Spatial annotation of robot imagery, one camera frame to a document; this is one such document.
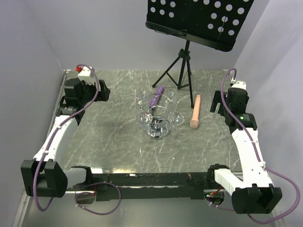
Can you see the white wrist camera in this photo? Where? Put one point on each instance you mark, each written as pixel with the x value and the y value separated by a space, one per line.
pixel 238 84
pixel 85 74

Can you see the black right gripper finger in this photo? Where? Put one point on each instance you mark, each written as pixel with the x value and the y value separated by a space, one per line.
pixel 213 106
pixel 217 96

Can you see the chrome wine glass rack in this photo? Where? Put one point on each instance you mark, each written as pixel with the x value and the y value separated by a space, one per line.
pixel 158 128

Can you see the purple glitter microphone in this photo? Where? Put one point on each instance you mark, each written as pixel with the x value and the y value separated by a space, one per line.
pixel 155 98

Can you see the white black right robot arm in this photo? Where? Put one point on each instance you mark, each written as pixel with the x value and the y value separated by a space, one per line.
pixel 255 193

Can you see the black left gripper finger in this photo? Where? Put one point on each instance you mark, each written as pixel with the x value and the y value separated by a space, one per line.
pixel 104 95
pixel 102 85

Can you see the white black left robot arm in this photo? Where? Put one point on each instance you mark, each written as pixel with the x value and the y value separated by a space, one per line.
pixel 42 175

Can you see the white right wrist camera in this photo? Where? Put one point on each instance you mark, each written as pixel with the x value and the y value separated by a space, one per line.
pixel 238 84

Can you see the black music stand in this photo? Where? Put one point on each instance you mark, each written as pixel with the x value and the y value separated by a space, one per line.
pixel 212 23

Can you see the beige wooden rolling pin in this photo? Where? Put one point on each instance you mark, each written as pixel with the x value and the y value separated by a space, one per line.
pixel 194 123

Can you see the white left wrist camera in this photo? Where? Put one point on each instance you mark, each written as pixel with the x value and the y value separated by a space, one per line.
pixel 85 74

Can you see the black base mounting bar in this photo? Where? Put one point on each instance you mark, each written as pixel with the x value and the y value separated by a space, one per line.
pixel 192 185

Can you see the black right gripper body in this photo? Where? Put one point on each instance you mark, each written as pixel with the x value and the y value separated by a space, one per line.
pixel 222 110

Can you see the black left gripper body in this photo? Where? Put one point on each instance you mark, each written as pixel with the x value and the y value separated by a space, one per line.
pixel 89 92

